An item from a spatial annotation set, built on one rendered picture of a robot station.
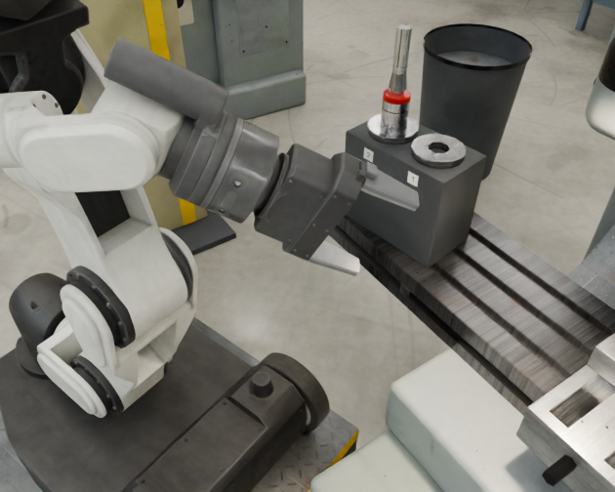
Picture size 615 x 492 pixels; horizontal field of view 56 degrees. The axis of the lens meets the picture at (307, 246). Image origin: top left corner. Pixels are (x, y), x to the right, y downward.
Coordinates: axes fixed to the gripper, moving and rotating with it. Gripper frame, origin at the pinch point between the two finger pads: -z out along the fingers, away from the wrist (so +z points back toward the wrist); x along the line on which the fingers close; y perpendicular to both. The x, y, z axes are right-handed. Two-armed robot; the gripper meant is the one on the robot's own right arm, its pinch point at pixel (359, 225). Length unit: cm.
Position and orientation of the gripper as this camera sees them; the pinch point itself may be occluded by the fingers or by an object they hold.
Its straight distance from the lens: 57.2
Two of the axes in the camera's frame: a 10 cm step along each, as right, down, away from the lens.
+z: -8.8, -3.7, -2.9
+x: 4.7, -6.1, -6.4
